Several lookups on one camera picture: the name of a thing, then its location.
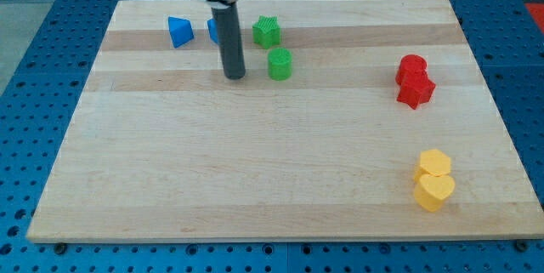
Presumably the red cylinder block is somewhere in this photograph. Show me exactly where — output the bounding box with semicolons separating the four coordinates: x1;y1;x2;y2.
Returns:
395;54;427;85

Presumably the yellow heart block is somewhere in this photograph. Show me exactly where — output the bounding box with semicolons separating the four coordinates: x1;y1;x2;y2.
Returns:
413;174;456;212

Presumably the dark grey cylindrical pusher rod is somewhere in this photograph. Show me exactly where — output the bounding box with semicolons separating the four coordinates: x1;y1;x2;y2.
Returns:
212;3;246;80

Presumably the yellow hexagon block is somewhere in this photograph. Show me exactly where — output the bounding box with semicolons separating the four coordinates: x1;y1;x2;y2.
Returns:
413;149;451;182

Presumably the green cylinder block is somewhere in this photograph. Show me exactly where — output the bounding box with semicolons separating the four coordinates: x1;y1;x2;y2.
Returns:
267;48;292;81

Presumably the green star block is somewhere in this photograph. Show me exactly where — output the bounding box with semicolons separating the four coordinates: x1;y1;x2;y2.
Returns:
252;15;281;49

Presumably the red star block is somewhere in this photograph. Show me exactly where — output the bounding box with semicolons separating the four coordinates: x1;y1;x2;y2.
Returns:
395;71;436;110

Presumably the blue cube block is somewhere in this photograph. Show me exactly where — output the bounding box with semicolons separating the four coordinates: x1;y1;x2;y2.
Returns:
207;19;219;45

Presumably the blue triangular block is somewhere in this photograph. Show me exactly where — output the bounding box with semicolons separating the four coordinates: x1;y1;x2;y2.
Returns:
167;16;195;48

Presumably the light wooden board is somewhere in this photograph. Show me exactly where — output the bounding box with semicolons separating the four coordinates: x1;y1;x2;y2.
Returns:
27;0;543;243

